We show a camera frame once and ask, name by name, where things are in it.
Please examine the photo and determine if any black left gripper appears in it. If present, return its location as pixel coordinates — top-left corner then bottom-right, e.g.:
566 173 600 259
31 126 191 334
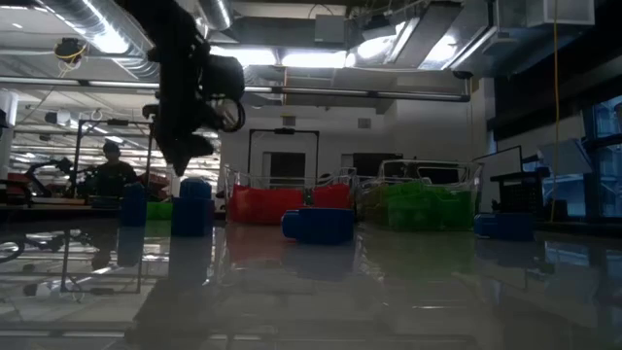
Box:
143 38 247 178

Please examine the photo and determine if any clear plastic bin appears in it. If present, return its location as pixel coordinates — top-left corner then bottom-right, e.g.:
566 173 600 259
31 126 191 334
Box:
219 162 362 226
357 157 485 230

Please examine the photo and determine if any long green toy block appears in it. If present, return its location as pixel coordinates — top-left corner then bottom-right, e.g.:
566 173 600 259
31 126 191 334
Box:
147 201 174 222
386 192 444 230

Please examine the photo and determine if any person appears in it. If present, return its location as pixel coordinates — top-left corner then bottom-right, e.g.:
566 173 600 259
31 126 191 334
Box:
91 140 140 199

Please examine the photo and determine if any small blue toy block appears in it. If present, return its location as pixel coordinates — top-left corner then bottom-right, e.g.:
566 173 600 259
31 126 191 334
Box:
120 183 150 228

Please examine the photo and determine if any bright fluorescent light panel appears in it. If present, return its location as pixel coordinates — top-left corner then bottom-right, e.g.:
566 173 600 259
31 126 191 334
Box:
280 48 349 69
209 45 278 67

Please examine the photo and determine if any dark workbench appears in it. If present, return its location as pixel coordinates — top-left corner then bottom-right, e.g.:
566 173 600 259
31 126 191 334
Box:
0 201 122 224

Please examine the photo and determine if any long grey metal pipe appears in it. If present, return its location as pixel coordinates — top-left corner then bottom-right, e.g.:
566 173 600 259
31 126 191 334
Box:
0 75 471 103

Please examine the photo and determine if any black cabinet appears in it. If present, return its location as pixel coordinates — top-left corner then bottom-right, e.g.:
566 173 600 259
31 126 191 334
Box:
341 152 405 181
417 164 470 186

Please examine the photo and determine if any grey metal box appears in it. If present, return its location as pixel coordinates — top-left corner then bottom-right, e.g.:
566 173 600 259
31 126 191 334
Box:
313 13 347 44

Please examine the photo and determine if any black cart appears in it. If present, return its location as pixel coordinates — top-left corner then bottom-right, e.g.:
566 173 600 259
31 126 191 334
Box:
489 167 553 214

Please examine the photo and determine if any blue-lit window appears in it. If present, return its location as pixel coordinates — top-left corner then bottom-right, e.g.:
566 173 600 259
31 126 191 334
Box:
582 94 622 218

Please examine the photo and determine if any black station frame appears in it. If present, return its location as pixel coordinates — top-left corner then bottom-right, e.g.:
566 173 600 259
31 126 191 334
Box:
72 119 156 195
247 126 321 179

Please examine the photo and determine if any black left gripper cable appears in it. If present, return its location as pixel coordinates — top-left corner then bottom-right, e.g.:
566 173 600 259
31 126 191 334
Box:
213 95 248 134

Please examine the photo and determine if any dark wall screen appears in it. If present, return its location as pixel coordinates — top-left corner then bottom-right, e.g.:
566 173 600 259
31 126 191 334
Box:
269 151 307 179

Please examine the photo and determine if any round metal air duct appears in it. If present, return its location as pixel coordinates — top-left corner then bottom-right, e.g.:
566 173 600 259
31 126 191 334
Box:
196 0 233 31

